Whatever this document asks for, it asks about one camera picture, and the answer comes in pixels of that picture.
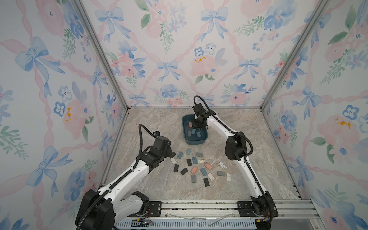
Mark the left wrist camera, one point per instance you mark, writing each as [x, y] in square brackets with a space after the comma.
[156, 134]

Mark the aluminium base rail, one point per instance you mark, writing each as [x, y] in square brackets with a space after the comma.
[204, 215]

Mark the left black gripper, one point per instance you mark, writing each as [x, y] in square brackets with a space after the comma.
[169, 150]

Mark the teal eraser lower centre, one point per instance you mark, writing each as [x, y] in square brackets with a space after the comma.
[203, 171]

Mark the grey eraser bottom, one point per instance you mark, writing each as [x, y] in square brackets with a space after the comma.
[193, 179]

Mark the black eraser bottom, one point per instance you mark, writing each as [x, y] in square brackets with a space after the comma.
[206, 182]

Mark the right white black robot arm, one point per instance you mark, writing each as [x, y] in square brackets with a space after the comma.
[238, 148]

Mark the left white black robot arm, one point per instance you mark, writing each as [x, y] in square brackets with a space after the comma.
[126, 184]

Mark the dark teal storage box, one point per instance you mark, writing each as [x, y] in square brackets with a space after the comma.
[193, 136]

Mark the white eraser lower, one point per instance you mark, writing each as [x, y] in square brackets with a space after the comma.
[211, 177]

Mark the grey eraser top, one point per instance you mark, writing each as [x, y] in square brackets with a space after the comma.
[198, 154]

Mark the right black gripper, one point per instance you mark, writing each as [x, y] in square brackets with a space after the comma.
[195, 125]

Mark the black eraser tilted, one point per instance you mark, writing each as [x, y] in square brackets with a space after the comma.
[184, 171]

